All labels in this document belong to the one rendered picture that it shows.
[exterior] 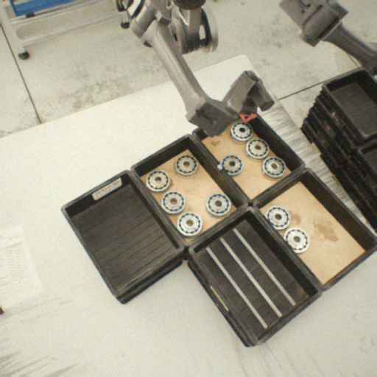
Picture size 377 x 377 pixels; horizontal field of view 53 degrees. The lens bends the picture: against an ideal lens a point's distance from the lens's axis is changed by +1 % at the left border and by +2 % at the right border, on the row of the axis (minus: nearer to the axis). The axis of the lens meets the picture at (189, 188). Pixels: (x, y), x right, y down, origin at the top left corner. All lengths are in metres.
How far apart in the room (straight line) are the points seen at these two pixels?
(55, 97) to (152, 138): 1.30
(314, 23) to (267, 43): 2.28
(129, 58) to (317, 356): 2.43
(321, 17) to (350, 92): 1.47
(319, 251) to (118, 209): 0.81
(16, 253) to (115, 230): 0.44
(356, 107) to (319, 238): 1.08
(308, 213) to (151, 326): 0.77
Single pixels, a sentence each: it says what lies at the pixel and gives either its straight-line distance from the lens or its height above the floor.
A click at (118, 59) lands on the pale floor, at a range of 3.14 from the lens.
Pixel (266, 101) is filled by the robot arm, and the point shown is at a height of 1.18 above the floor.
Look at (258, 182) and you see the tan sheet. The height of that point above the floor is 0.83.
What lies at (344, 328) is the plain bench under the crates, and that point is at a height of 0.70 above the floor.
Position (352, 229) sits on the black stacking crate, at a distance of 1.60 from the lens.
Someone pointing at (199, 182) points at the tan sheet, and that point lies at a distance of 1.57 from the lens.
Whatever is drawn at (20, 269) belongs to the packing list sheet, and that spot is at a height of 0.70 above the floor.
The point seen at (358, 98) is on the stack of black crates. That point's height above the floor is 0.49.
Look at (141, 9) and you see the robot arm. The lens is 1.20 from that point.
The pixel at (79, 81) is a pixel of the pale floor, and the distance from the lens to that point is 3.04.
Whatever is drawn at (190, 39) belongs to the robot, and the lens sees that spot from 1.57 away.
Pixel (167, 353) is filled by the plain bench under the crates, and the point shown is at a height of 0.70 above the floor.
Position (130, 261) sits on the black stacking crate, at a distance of 1.46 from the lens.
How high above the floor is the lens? 2.23
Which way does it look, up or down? 65 degrees down
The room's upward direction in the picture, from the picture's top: 5 degrees clockwise
